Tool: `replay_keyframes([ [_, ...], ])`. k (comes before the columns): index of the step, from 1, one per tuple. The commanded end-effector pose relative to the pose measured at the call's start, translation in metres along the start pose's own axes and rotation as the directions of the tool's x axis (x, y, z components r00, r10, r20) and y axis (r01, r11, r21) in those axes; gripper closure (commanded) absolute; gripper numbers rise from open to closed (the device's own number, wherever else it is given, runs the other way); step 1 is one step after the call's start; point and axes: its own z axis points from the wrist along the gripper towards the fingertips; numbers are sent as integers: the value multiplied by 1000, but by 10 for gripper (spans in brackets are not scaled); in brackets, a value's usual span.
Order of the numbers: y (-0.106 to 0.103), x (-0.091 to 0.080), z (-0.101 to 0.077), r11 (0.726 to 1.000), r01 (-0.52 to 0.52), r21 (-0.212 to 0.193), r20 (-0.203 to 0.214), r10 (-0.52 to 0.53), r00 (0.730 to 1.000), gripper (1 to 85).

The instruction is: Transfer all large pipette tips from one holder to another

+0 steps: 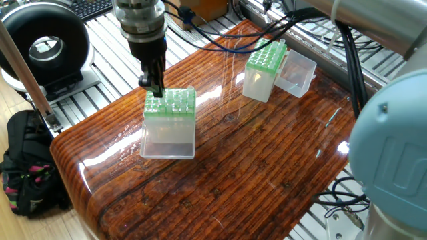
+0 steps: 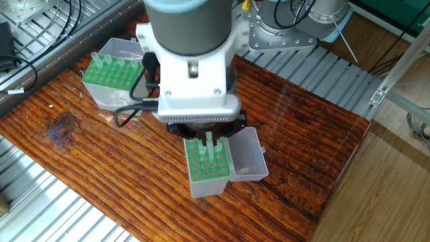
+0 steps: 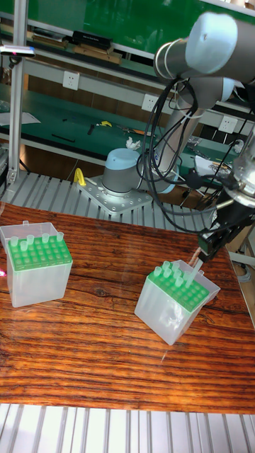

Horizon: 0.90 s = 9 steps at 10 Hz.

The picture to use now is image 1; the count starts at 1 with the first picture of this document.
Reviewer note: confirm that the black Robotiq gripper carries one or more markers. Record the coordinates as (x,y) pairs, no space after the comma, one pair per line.
(148,53)

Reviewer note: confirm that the clear pipette box green rack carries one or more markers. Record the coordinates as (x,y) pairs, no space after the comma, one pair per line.
(168,126)
(263,73)

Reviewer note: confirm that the large clear pipette tip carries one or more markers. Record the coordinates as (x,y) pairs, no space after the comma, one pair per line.
(282,42)

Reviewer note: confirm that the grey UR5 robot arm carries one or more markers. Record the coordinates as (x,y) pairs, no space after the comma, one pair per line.
(393,153)

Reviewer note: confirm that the cardboard box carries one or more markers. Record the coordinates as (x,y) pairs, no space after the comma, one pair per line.
(210,8)

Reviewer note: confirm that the black keyboard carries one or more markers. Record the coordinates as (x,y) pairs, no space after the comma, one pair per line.
(90,8)

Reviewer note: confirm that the brown wooden pole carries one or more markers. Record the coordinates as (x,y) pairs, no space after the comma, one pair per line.
(27,80)

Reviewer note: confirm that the black backpack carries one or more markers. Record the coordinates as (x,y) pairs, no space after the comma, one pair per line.
(30,166)

